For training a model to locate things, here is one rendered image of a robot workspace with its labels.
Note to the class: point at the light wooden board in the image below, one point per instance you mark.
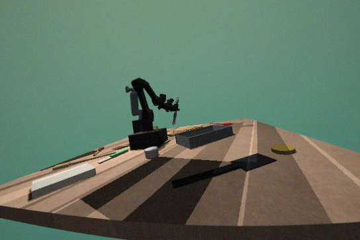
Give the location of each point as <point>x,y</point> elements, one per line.
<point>172,133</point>

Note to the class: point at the yellow flat disc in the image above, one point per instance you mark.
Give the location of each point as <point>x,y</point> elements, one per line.
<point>283,149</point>

